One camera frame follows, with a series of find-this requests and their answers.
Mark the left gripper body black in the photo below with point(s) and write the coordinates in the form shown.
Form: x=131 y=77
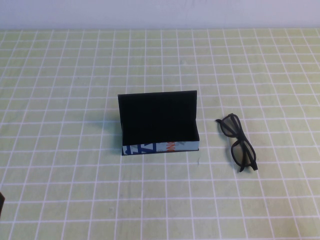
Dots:
x=1 y=205

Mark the green checked tablecloth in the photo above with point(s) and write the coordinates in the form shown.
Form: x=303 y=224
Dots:
x=75 y=75

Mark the black framed glasses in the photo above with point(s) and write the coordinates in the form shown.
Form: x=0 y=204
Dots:
x=242 y=153

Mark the black glasses case printed side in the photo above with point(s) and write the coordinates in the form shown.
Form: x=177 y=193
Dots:
x=160 y=117

